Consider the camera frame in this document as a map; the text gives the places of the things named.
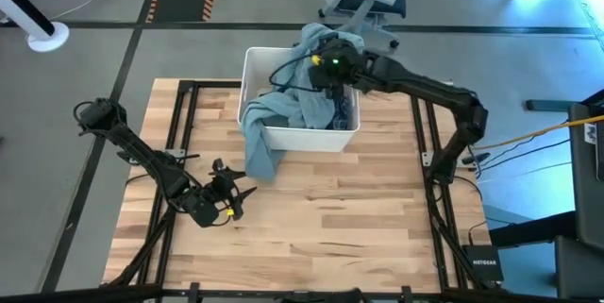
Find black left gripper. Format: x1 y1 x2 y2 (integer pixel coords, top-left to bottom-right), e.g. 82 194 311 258
207 158 259 222

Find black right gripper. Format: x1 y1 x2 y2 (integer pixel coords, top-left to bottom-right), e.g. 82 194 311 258
307 38 368 102

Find light blue denim garment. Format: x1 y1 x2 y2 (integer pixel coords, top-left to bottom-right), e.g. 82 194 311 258
240 22 367 182

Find white perforated plastic basket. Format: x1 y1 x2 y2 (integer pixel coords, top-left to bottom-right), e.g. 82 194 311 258
237 45 362 153

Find black floor stand base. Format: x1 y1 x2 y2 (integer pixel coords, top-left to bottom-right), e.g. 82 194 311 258
525 98 575 112

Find white tower fan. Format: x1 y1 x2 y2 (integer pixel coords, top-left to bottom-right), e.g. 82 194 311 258
0 0 71 53

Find black equipment cabinet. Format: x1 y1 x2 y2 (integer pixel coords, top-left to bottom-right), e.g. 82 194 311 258
488 89 604 302

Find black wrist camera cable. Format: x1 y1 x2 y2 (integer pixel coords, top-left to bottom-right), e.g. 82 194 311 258
269 50 331 94

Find black aluminium table frame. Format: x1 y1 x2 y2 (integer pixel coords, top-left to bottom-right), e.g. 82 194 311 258
0 79 567 303

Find black power cable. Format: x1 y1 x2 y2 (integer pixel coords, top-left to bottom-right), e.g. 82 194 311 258
461 138 572 175

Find yellow cable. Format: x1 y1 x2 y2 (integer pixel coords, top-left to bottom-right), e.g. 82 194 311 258
471 114 604 151

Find black Netgear network switch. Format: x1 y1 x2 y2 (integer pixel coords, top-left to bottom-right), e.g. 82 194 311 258
461 244 505 283

